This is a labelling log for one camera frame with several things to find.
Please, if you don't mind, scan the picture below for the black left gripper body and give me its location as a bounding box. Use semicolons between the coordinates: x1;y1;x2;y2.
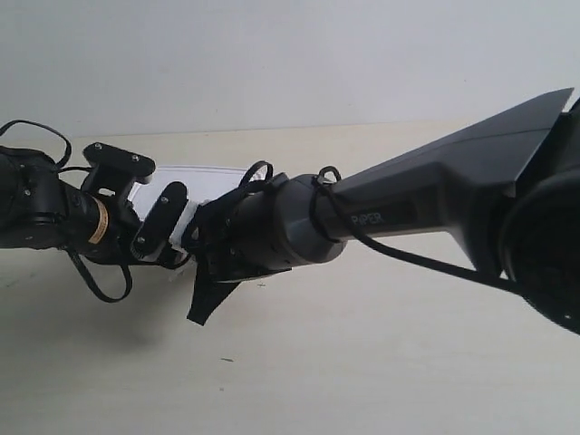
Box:
83;198;141;266

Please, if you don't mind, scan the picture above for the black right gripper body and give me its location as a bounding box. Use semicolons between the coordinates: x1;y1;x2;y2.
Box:
186;190;293;325

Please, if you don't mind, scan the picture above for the white lidded plastic container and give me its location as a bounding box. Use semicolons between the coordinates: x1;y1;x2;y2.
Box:
129;165;246;266

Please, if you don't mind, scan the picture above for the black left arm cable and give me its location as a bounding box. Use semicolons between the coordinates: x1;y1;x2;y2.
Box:
0;119;133;305

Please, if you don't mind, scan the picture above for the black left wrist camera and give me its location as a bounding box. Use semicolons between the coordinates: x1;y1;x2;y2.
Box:
81;142;156;205

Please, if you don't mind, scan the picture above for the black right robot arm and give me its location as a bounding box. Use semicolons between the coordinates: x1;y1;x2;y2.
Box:
183;88;579;333

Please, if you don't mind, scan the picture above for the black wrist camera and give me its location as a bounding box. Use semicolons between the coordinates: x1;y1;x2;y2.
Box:
130;181;196;269
81;142;156;205

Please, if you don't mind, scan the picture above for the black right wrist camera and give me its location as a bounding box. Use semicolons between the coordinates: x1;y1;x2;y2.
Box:
130;181;196;269

